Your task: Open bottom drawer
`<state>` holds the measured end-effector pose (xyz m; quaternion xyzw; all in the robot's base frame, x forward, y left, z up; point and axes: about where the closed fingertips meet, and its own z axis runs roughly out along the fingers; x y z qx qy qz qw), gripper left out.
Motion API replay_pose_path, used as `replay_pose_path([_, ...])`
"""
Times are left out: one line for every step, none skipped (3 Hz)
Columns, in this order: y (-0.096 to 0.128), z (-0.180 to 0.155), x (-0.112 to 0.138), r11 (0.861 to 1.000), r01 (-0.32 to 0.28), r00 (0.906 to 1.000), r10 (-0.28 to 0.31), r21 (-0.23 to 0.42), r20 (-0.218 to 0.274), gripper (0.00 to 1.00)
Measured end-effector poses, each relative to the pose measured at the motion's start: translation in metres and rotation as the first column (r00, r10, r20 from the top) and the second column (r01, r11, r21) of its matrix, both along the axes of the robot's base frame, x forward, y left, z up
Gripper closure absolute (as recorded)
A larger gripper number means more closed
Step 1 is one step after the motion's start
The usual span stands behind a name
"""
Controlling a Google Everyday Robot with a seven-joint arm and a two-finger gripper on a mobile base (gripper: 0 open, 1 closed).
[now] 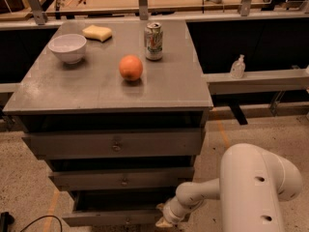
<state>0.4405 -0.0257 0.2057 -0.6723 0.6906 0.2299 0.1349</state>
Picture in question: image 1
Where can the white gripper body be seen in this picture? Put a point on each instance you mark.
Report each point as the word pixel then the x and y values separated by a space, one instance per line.
pixel 168 214

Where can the grey bottom drawer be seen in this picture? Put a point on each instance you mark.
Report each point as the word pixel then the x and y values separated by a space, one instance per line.
pixel 117 206

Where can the grey drawer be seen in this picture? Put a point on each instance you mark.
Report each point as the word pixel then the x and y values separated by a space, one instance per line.
pixel 117 206
pixel 95 144
pixel 141 178

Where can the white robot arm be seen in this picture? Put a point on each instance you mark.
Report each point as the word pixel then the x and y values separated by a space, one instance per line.
pixel 252 183

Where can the grey middle drawer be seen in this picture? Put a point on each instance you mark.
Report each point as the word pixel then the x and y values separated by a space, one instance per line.
pixel 141 178

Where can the grey top drawer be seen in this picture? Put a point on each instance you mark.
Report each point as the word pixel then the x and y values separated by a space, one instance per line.
pixel 95 144

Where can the grey drawer cabinet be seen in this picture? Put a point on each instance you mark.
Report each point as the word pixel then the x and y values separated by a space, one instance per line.
pixel 92 96

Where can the orange fruit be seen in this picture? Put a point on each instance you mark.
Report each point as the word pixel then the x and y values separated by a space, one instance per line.
pixel 130 68

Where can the black floor device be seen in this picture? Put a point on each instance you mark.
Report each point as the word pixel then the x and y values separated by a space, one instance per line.
pixel 6 219

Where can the clear sanitizer bottle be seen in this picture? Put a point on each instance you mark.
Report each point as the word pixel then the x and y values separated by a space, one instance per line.
pixel 238 68

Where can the soda can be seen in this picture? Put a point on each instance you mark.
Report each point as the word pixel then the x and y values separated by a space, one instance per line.
pixel 153 41

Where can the yellow sponge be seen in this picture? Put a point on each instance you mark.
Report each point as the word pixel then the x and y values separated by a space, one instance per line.
pixel 97 33

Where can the white bowl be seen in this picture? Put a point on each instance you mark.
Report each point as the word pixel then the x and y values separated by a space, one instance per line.
pixel 69 48

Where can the wooden workbench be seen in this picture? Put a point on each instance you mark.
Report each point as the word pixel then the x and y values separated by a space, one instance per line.
pixel 44 10

